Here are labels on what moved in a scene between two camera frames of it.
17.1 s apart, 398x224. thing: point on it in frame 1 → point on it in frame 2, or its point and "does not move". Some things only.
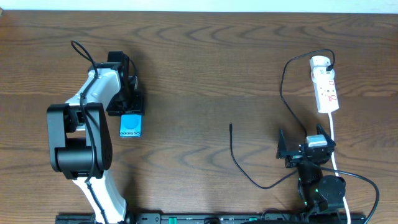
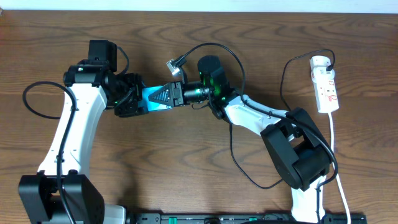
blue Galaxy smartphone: (130, 126) → (152, 106)
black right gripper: (294, 158) → (174, 90)
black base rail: (215, 218) does not move
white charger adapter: (319, 74) does not move
